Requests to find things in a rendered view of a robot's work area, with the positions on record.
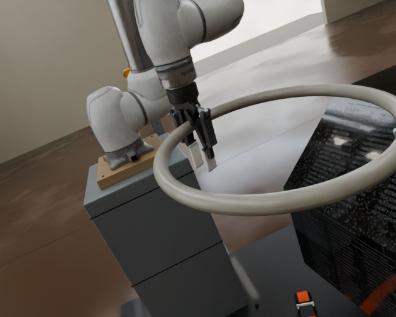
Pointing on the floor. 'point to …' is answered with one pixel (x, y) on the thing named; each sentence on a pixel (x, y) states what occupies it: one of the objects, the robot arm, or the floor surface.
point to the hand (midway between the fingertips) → (202, 157)
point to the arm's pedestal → (165, 244)
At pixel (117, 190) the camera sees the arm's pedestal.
